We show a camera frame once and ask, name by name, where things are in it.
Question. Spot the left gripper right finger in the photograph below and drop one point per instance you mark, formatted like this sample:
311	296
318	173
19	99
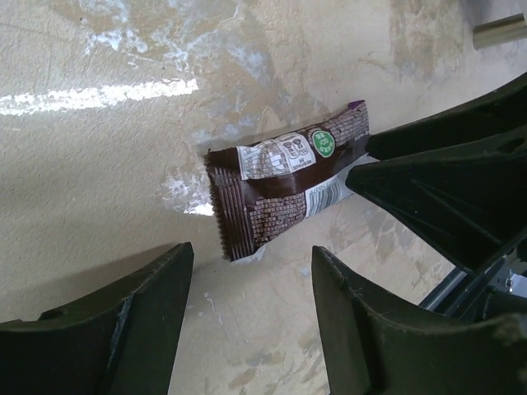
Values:
375	342

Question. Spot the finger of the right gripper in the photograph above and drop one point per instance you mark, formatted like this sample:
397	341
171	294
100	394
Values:
498	111
467	201

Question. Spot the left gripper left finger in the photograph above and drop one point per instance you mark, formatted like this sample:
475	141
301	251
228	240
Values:
120	339

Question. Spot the brown chocolate bar wrapper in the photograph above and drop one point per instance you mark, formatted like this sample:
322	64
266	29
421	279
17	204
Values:
260	191

